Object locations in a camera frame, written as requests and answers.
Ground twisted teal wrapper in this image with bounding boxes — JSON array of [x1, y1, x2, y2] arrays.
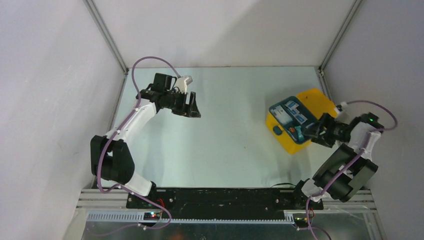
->
[[294, 125, 305, 144]]

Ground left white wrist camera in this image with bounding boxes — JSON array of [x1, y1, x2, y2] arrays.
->
[[174, 75, 193, 94]]

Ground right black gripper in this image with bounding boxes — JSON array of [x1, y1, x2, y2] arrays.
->
[[301, 112, 351, 148]]

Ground yellow medicine kit box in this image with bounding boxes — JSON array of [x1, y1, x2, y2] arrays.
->
[[265, 88, 338, 155]]

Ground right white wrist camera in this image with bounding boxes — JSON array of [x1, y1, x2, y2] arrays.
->
[[334, 101, 348, 116]]

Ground grey slotted cable duct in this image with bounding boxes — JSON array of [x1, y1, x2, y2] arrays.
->
[[86, 211, 296, 224]]

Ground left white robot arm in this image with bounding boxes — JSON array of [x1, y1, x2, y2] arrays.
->
[[90, 73, 201, 208]]

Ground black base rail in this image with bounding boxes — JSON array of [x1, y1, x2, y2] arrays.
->
[[126, 182, 324, 221]]

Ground white labelled packet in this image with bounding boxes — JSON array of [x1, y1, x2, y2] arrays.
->
[[269, 105, 293, 125]]

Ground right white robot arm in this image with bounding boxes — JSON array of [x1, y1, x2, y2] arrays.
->
[[290, 112, 384, 209]]

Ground teal divided plastic tray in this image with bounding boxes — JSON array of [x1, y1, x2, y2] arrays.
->
[[268, 96, 318, 145]]

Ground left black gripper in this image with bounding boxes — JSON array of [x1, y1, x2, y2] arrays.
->
[[164, 89, 201, 118]]

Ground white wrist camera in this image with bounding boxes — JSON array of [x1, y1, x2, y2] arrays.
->
[[334, 101, 348, 116], [174, 75, 193, 94]]

